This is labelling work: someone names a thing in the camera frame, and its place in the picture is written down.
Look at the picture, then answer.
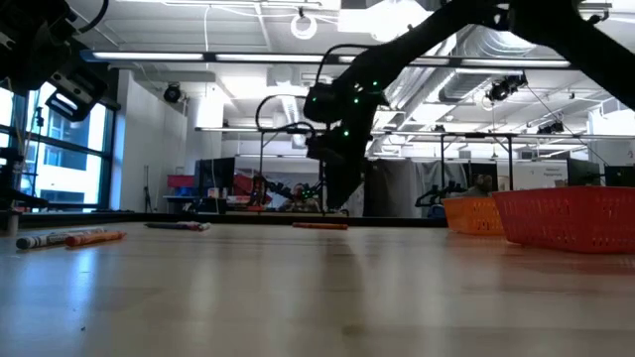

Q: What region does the tall black tripod stand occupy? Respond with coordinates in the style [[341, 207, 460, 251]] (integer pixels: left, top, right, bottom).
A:
[[32, 105, 46, 199]]

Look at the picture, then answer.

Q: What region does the black monitor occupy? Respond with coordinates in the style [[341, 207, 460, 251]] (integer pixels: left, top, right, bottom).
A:
[[195, 157, 237, 199], [603, 166, 635, 188], [567, 158, 601, 188], [468, 162, 499, 197]]

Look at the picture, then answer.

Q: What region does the grey crayon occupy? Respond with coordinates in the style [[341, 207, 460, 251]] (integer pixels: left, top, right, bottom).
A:
[[49, 226, 108, 235]]

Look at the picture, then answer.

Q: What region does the blue crayon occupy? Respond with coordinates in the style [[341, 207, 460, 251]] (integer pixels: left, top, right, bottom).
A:
[[144, 221, 199, 232]]

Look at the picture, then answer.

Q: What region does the overhead light bar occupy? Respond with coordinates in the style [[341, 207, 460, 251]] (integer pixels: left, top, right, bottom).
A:
[[81, 49, 572, 70]]

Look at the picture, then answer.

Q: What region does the white partition panel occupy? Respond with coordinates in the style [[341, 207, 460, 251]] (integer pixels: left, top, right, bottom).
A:
[[497, 161, 569, 192]]

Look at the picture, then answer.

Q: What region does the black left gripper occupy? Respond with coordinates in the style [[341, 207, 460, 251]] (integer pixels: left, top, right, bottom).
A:
[[0, 29, 108, 123]]

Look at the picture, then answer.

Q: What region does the black metal rig frame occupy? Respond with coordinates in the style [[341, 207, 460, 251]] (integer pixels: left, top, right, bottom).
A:
[[0, 210, 447, 229]]

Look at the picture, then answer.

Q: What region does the folded black tripod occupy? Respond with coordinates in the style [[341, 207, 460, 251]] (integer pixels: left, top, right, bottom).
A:
[[142, 166, 153, 213]]

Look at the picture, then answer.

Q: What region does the dark curtain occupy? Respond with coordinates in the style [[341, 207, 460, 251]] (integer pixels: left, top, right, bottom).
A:
[[364, 158, 423, 218]]

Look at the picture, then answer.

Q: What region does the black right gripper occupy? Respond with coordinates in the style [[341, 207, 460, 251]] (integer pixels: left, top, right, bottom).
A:
[[306, 78, 389, 209]]

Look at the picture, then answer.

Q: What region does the black background rig frame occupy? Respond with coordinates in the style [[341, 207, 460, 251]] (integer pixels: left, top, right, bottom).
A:
[[257, 126, 323, 214], [439, 131, 515, 192]]

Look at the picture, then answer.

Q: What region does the person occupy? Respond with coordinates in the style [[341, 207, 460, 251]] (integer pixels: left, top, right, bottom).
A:
[[282, 182, 318, 213], [465, 173, 495, 198]]

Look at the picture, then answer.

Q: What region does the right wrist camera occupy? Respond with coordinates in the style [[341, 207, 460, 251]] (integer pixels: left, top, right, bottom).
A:
[[303, 81, 344, 125]]

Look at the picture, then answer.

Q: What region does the red plastic basket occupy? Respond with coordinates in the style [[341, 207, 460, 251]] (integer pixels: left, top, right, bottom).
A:
[[491, 185, 635, 255]]

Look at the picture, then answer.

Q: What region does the white ring light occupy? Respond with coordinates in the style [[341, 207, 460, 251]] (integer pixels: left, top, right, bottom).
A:
[[290, 13, 318, 41]]

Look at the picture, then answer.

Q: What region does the orange plastic basket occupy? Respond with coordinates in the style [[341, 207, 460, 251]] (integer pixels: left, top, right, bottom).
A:
[[442, 196, 505, 237]]

